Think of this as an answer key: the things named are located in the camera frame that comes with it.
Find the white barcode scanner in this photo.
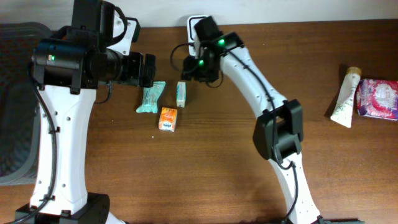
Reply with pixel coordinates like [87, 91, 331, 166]
[187, 15, 207, 57]

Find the white tube with cork cap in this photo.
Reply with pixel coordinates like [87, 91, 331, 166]
[330, 67, 362, 128]

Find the red purple floral tissue pack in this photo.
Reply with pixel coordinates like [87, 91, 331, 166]
[356, 78, 397, 121]

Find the mint toilet tissue wipes pack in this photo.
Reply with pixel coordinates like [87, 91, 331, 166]
[136, 81, 166, 114]

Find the teal tissue pack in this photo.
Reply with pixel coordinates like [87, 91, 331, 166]
[176, 82, 187, 108]

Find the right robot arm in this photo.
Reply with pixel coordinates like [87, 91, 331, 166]
[182, 16, 324, 223]

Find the orange tissue pack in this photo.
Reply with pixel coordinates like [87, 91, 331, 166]
[158, 107, 178, 132]

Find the grey plastic mesh basket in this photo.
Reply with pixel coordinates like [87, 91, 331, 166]
[1, 22, 52, 186]

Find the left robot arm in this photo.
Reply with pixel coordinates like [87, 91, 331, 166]
[14, 1, 155, 223]

